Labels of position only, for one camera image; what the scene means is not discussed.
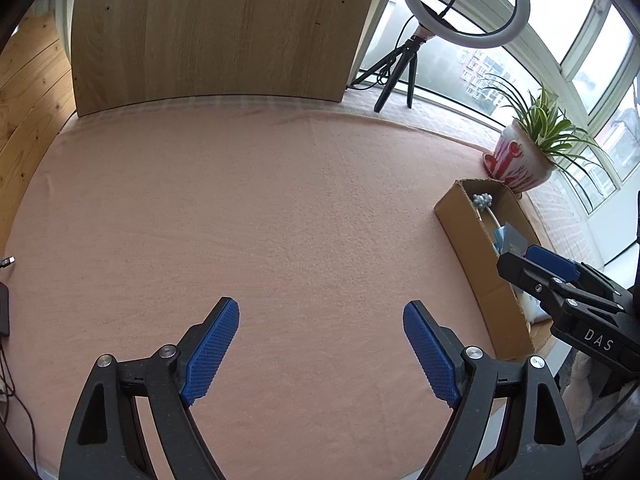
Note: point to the pine wood panel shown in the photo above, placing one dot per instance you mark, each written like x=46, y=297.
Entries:
x=30, y=125

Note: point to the pink felt cloth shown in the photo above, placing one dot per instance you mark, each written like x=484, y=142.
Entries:
x=250, y=210

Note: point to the spider plant in red-white pot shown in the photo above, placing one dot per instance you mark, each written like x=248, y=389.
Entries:
x=520, y=160

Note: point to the pink plant saucer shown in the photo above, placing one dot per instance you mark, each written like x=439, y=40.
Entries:
x=490, y=165

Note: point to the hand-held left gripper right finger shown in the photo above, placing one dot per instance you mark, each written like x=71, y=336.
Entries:
x=432, y=355

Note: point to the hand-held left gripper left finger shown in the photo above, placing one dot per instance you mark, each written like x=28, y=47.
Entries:
x=212, y=355

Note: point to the light wooden board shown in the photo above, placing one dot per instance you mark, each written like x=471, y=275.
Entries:
x=225, y=35

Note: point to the white massager with grey balls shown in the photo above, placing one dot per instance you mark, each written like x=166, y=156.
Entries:
x=482, y=202

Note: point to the checked white cloth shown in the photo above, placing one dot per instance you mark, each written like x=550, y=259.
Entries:
x=450, y=120

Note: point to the cardboard box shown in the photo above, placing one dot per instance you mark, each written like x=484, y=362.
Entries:
x=475, y=260

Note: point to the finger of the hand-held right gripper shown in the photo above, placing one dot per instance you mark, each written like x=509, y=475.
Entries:
x=525, y=275
x=550, y=262

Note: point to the black power bank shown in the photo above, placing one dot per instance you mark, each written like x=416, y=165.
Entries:
x=4, y=310

